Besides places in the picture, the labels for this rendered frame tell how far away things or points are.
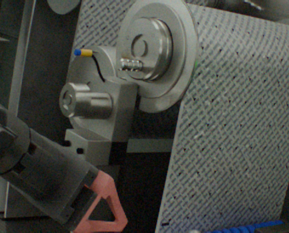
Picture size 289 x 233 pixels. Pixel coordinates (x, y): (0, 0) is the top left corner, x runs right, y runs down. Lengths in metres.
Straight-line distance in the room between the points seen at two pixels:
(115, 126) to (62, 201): 0.18
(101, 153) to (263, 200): 0.25
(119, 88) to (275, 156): 0.24
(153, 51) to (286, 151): 0.26
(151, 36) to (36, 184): 0.23
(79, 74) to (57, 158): 0.29
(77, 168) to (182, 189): 0.18
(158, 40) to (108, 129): 0.13
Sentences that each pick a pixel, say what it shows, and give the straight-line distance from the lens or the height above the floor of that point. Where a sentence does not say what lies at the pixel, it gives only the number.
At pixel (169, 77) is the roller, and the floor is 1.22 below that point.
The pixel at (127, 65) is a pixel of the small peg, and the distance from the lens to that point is 0.72.
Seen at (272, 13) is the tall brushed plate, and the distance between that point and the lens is 1.07.
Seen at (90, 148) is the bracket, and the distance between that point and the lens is 0.75.
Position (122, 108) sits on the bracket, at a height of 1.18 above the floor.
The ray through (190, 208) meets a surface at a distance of 0.78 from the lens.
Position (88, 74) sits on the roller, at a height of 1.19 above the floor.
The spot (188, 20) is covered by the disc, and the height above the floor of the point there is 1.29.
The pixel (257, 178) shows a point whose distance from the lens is 0.85.
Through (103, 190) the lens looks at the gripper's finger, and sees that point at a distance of 0.62.
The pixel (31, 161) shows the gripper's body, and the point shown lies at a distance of 0.59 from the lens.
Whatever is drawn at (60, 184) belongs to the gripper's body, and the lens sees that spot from 0.62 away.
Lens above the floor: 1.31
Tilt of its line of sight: 11 degrees down
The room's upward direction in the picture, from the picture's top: 10 degrees clockwise
